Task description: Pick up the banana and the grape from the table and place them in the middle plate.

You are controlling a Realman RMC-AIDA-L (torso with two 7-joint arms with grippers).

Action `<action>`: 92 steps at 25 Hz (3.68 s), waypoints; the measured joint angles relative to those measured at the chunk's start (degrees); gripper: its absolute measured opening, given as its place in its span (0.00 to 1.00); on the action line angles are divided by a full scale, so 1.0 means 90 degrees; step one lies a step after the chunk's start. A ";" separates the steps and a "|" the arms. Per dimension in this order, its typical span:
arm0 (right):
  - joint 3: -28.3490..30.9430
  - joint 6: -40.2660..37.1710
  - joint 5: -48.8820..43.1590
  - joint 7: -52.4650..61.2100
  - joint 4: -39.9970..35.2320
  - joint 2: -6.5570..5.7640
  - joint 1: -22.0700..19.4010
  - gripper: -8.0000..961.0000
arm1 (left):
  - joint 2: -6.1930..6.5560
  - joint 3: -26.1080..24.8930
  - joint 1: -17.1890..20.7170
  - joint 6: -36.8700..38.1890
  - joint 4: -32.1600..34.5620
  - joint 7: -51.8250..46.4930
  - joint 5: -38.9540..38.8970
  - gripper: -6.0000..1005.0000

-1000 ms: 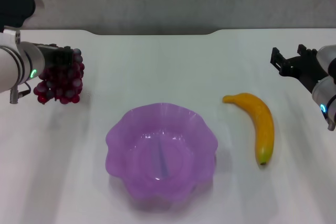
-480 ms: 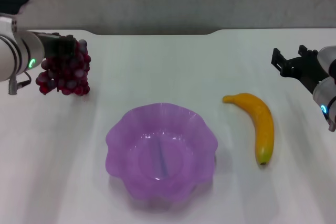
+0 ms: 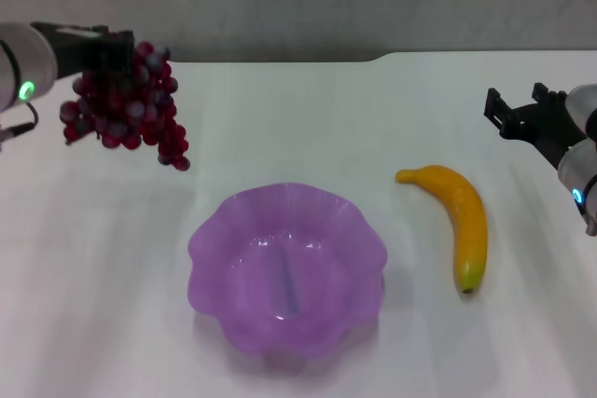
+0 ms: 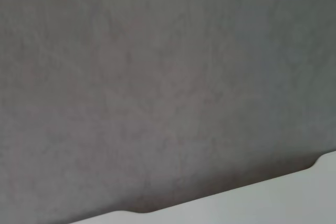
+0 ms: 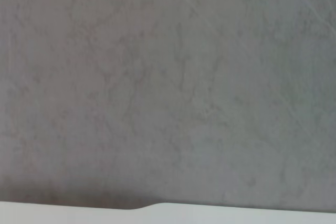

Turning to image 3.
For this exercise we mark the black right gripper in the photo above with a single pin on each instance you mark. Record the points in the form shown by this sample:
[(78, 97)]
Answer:
[(545, 127)]

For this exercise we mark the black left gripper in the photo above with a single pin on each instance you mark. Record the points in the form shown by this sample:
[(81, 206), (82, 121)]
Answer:
[(70, 50)]

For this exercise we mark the red grape bunch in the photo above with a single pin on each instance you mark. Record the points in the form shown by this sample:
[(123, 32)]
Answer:
[(135, 104)]

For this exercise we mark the yellow banana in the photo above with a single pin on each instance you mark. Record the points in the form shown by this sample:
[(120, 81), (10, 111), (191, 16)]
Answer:
[(468, 225)]

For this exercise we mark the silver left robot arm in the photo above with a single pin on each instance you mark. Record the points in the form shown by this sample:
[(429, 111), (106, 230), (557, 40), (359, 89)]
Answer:
[(23, 67)]

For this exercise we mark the purple scalloped plastic bowl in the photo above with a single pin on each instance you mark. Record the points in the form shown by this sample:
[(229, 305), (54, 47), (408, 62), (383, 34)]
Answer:
[(287, 272)]

